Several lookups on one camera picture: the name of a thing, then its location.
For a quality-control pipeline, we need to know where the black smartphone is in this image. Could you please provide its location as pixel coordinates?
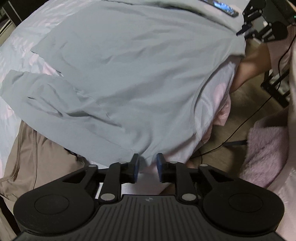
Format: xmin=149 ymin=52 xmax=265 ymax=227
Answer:
xmin=202 ymin=0 xmax=239 ymax=18

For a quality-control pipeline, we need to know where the folded brown tank top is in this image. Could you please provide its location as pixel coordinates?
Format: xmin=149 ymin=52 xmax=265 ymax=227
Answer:
xmin=1 ymin=121 xmax=86 ymax=202

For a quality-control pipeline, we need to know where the grey long-sleeve garment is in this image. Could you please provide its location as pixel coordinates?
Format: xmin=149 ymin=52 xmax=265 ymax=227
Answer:
xmin=1 ymin=1 xmax=246 ymax=166

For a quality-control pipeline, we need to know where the grey pink-dotted bed sheet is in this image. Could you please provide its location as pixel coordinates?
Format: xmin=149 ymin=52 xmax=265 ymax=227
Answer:
xmin=1 ymin=1 xmax=240 ymax=176

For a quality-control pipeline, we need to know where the black cable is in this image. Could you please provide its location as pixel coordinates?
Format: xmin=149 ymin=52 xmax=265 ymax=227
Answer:
xmin=191 ymin=37 xmax=296 ymax=163

